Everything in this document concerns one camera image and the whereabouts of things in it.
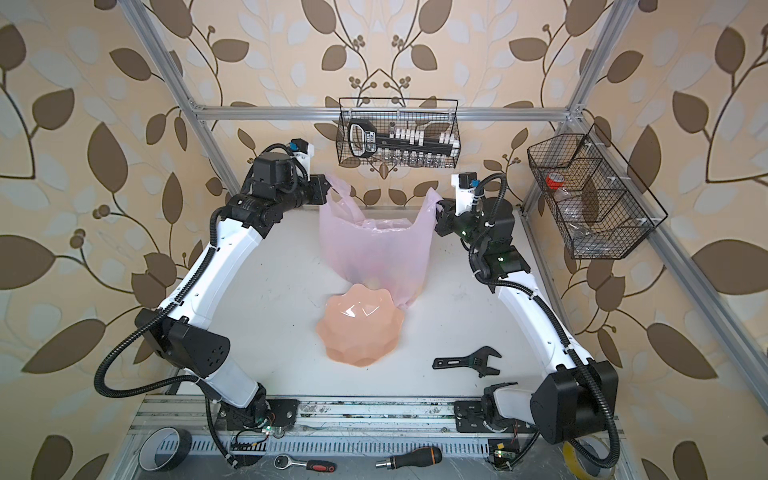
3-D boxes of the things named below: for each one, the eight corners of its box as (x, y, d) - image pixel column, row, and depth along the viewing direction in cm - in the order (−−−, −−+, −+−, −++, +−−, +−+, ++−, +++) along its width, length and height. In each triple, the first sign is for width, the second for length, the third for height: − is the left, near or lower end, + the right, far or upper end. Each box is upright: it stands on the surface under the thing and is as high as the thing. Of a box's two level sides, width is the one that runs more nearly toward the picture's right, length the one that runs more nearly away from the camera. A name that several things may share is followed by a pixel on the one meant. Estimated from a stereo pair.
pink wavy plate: (316, 367, 84) (312, 361, 80) (328, 294, 99) (325, 286, 94) (402, 367, 84) (403, 361, 80) (401, 294, 98) (402, 286, 94)
